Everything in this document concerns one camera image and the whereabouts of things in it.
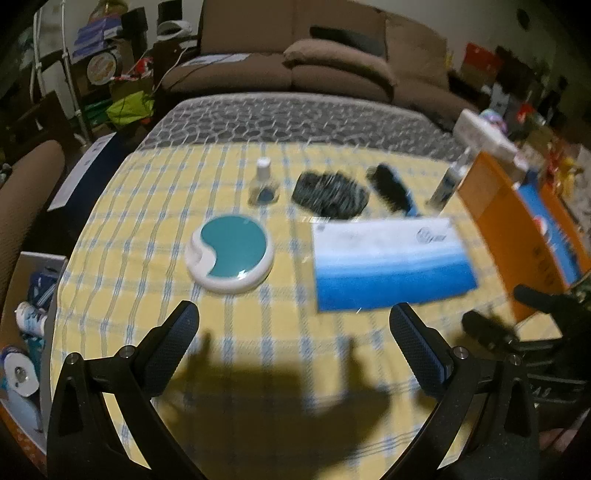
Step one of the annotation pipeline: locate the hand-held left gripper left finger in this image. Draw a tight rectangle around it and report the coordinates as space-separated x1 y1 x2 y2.
46 300 208 480

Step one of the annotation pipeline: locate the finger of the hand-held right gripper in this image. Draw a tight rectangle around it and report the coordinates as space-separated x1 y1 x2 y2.
462 310 520 350
514 284 578 319

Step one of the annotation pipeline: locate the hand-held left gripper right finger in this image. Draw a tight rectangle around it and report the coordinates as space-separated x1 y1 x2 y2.
389 302 541 480

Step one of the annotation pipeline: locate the orange cardboard box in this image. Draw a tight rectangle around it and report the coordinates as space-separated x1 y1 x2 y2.
457 151 591 321

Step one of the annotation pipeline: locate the blue hairbrush with black bristles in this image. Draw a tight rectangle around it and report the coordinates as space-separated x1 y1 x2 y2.
366 163 421 217

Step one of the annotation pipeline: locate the blue and white envelope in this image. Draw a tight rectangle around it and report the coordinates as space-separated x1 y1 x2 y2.
311 217 478 313

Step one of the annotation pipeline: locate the round white and teal case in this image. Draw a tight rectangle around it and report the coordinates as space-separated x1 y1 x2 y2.
185 216 276 292

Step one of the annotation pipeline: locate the open cardboard box of supplies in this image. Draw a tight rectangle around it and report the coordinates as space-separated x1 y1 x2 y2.
0 251 70 467

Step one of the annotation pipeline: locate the tall clear spray bottle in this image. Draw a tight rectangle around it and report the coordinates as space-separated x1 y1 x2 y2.
427 148 474 208

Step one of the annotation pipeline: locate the yellow checked tablecloth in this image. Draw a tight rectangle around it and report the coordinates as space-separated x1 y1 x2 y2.
48 141 561 472

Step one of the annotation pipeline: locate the white tissue box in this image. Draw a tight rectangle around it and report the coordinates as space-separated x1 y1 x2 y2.
452 110 520 160

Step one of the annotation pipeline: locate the black bristly round brush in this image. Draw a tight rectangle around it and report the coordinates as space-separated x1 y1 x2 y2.
292 171 370 220

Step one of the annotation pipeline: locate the small clear bottle, white cap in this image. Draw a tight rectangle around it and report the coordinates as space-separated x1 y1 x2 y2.
248 157 281 206

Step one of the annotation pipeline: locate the pastel round toy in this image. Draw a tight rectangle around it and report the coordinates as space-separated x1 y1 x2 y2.
479 108 509 134

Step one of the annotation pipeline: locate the flat dark blue box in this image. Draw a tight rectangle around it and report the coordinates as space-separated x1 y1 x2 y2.
47 133 117 212

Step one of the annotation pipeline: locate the brown armchair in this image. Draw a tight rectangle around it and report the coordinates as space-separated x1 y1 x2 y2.
0 138 66 305

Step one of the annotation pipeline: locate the bright green bag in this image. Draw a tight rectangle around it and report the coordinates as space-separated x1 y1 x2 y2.
106 90 156 128

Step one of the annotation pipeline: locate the red cardboard box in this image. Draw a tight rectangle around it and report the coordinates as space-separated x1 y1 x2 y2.
461 42 503 88

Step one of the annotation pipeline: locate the grey pebble pattern mat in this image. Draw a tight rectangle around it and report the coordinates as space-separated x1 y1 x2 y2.
139 92 467 160

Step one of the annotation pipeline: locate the white paper sheet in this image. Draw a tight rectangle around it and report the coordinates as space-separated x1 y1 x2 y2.
188 52 251 66

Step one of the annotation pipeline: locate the white metal pole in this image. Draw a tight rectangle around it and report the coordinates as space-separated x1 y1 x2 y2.
31 7 90 144

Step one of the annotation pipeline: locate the brown sofa cushion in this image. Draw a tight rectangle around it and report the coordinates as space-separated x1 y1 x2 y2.
283 38 399 88

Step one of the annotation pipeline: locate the brown sofa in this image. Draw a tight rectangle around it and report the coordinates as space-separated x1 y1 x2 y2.
161 0 481 112

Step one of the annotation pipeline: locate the stack of blue boxes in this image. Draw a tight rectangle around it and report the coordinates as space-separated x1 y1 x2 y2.
71 14 124 60

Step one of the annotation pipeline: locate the dark flat object on sofa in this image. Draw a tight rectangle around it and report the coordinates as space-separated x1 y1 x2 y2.
309 25 386 56

